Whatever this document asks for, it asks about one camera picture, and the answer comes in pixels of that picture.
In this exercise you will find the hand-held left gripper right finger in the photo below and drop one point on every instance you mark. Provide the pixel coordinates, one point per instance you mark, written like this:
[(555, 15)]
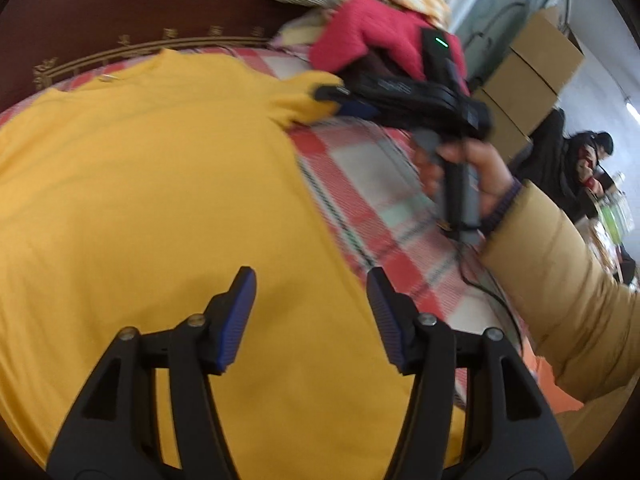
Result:
[(390, 325)]

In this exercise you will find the red plaid blanket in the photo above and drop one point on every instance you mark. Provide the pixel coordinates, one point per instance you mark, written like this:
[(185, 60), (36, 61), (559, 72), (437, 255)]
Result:
[(380, 195)]

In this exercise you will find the person's right forearm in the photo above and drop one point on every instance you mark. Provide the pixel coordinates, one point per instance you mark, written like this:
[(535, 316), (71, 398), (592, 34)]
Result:
[(550, 270)]

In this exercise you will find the black jacket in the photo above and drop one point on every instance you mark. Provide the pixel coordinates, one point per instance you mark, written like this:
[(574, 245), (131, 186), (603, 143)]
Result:
[(545, 160)]

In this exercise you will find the person's right hand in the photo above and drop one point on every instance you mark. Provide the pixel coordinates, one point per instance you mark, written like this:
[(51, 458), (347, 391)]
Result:
[(492, 175)]

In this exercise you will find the dark brown garment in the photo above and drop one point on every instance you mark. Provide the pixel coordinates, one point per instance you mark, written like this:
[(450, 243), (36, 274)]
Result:
[(372, 66)]

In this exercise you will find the pink sweater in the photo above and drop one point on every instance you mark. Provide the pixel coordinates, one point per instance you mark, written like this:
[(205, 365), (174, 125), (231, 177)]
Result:
[(370, 30)]

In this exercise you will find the dark brown headboard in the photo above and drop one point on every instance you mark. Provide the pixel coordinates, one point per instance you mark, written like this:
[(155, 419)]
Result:
[(125, 0)]

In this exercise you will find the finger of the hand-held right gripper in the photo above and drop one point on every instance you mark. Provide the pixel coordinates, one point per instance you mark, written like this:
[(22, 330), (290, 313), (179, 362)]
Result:
[(332, 93), (357, 109)]

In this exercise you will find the cream folded cloth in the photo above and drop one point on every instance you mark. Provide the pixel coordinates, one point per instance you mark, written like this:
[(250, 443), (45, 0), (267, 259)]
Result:
[(300, 32)]

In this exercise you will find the yellow shirt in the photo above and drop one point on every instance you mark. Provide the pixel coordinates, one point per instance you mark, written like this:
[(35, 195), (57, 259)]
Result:
[(150, 185)]

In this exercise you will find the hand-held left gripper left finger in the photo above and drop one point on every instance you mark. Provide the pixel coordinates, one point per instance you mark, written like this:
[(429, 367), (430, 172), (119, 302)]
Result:
[(235, 325)]

